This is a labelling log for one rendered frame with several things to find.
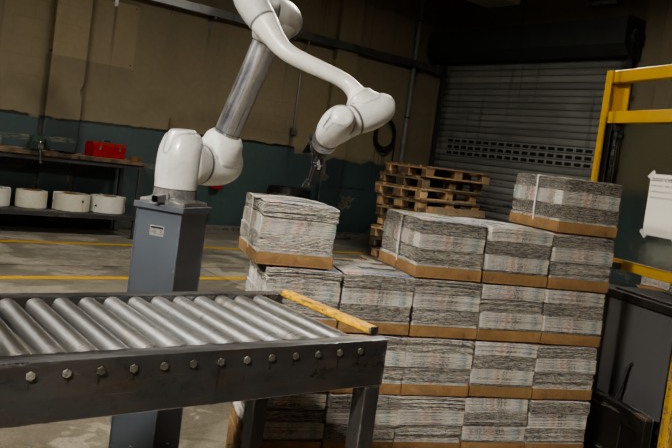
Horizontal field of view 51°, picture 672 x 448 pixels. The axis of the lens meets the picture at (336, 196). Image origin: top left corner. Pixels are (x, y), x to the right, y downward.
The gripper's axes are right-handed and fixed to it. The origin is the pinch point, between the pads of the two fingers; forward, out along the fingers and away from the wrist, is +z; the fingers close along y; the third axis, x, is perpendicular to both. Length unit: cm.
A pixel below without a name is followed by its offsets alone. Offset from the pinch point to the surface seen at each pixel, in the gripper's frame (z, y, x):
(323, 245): 9.1, 26.0, 9.2
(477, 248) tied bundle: 8, 22, 72
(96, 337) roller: -64, 78, -66
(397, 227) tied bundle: 26, 9, 46
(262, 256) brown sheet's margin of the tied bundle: 10.7, 31.7, -13.0
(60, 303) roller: -40, 65, -75
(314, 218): 3.9, 17.9, 4.2
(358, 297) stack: 18, 42, 25
